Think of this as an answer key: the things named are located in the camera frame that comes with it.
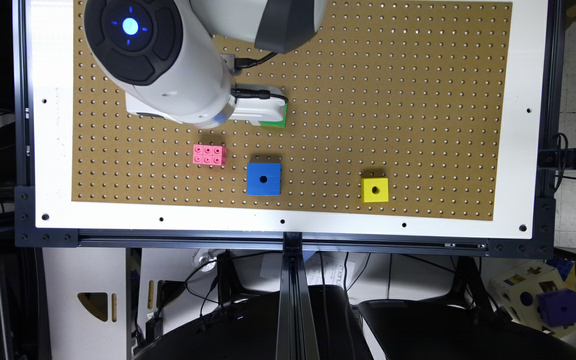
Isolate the pink lego block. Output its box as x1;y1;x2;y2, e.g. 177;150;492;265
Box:
192;144;227;166

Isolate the purple cube with hole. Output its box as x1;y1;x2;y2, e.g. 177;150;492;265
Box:
537;288;576;327

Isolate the black aluminium table frame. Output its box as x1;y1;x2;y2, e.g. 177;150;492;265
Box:
11;0;567;360

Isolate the brown pegboard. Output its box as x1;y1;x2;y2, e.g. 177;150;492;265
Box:
71;1;514;221

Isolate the blue cube with hole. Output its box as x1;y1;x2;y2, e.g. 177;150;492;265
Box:
246;163;281;196

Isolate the yellow cube with hole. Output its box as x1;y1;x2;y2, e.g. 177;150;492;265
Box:
360;177;390;203

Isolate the cream shape sorter box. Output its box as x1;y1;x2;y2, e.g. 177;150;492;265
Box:
489;260;576;338

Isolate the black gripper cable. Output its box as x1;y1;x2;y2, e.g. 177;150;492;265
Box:
230;50;290;106

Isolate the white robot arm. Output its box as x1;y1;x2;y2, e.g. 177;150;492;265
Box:
83;0;326;129

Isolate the green block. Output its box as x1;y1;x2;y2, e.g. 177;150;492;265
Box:
260;105;287;128

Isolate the black office chair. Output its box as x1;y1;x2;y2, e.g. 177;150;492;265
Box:
136;285;372;360

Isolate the white cabinet panel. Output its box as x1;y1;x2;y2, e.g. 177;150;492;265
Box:
43;248;131;360

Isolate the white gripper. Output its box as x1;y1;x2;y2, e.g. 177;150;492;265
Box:
125;84;289;127

